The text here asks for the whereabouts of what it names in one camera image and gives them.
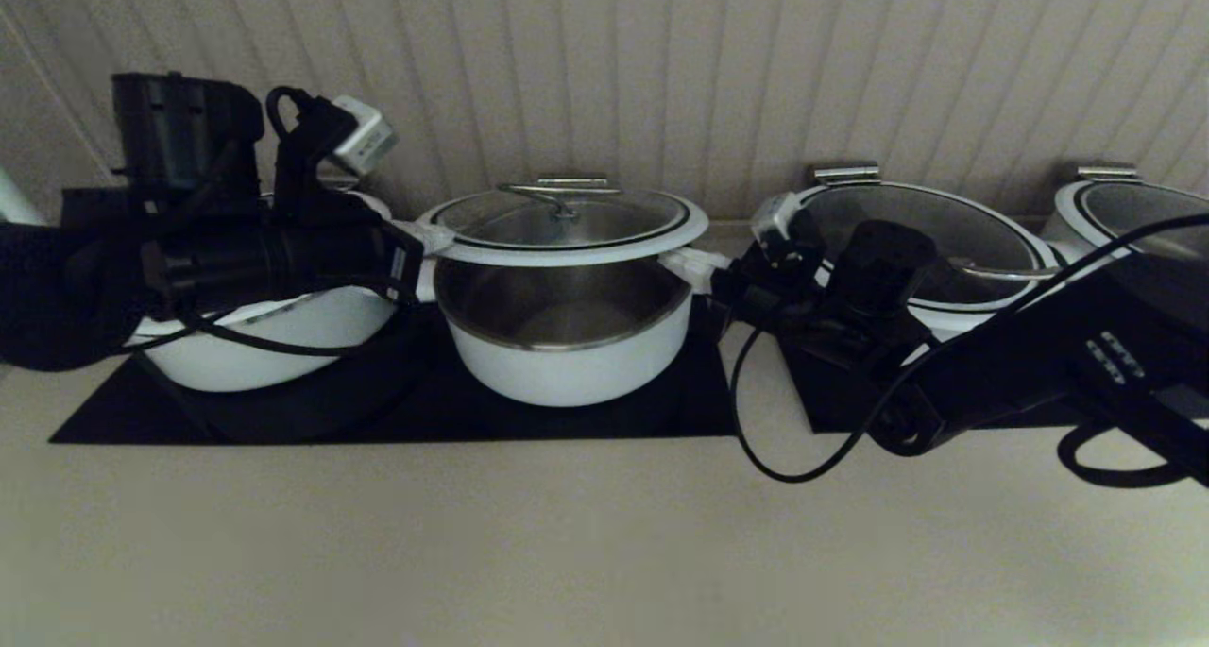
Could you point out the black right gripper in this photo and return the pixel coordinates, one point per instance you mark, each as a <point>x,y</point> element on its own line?
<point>803,316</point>

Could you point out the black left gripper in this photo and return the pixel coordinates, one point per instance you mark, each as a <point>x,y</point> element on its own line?
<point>321,260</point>

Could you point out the glass lid with white rim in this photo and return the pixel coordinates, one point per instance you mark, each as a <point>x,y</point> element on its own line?
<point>1133,208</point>
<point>945,231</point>
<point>567,252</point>
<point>247,314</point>

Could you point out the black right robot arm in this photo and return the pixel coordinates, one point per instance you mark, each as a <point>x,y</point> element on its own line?
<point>1039,364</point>

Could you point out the white deep cooking pot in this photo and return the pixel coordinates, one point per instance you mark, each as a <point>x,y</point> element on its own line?
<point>567,373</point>

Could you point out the black glass induction cooktop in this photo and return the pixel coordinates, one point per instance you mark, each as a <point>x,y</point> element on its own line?
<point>831,406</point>
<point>378,416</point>

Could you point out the white round rod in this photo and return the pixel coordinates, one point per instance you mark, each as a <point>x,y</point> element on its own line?
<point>14,203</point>

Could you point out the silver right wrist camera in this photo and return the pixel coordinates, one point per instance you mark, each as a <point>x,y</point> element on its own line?
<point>774,220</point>

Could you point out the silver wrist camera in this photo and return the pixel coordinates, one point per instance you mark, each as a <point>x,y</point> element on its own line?
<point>364,137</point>
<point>774,220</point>

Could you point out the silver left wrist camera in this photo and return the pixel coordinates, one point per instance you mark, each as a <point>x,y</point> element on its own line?
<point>364,137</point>

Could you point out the chrome hinge bracket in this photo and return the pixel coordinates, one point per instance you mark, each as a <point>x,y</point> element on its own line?
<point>845,174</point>
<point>586,182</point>
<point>1107,173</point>

